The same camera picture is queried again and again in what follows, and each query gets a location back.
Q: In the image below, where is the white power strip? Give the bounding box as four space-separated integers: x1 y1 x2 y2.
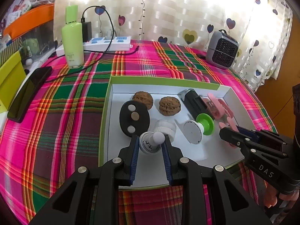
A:
56 36 131 57

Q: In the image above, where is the yellow-green gift box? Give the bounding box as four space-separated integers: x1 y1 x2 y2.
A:
0 52 27 113

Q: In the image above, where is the small grey heater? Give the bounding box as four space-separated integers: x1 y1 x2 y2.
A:
205 30 239 69

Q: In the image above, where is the wooden cabinet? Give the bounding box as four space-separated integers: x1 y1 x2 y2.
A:
254 23 300 132

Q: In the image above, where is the black smartphone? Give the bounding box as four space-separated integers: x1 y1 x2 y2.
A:
7 66 53 123

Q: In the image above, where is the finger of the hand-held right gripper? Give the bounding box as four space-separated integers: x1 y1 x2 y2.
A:
219 127 288 158
236 125 287 152

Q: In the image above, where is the pink and white clip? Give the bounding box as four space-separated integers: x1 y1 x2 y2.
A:
218 119 241 149

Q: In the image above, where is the black cable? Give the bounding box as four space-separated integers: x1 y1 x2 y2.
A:
48 5 141 82

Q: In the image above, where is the pink hair clip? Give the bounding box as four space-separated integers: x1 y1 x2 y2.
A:
207 93 223 119
219 100 233 118

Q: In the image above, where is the black charger adapter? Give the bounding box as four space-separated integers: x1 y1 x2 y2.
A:
81 17 92 42

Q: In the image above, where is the orange storage box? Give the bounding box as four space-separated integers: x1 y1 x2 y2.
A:
3 4 55 39

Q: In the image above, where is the green lotion bottle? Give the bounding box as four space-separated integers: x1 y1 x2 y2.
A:
61 5 84 69

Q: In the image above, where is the brown walnut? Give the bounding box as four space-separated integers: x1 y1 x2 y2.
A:
159 96 181 116
132 91 154 110

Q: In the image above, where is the black oval disc with buttons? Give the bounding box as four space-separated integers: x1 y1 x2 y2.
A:
119 100 150 137

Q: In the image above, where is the green and white round disc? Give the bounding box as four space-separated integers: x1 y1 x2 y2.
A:
183 113 215 144

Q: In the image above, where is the white knob stand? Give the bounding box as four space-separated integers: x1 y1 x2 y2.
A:
139 132 163 155

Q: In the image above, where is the person's right hand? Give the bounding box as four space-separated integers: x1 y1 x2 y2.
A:
264 185 300 208

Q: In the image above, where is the black rectangular device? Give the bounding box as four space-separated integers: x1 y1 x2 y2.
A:
180 88 212 120

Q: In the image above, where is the green chevron striped box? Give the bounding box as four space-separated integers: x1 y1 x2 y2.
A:
0 37 24 65

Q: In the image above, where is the pink green plaid tablecloth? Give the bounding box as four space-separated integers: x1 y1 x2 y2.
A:
0 40 275 225

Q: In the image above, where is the green cardboard box tray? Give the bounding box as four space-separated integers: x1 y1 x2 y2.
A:
98 75 246 189

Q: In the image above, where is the white round jar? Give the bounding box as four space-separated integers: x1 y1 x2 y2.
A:
153 119 177 142

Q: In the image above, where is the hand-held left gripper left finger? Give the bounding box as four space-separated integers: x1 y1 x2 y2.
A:
28 135 141 225

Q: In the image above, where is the heart print curtain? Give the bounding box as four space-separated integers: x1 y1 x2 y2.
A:
54 0 293 92

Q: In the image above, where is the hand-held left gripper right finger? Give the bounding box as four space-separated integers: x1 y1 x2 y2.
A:
161 135 273 225

